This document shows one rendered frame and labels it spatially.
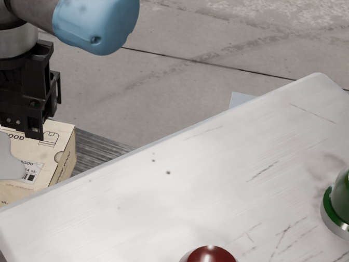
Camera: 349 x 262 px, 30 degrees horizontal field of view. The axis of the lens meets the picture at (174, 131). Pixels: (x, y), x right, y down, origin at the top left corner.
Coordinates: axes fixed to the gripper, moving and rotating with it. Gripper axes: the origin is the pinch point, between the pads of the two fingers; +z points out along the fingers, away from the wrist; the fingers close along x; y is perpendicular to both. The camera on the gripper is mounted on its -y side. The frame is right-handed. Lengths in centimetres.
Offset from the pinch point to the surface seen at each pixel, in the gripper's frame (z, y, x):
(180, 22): 100, 0, 172
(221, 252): -50, 29, -42
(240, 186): -47, 29, -37
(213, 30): 100, 15, 171
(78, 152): 17.1, 4.4, 18.1
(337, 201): -49, 33, -38
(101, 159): 17.1, 8.6, 17.5
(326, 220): -48, 33, -38
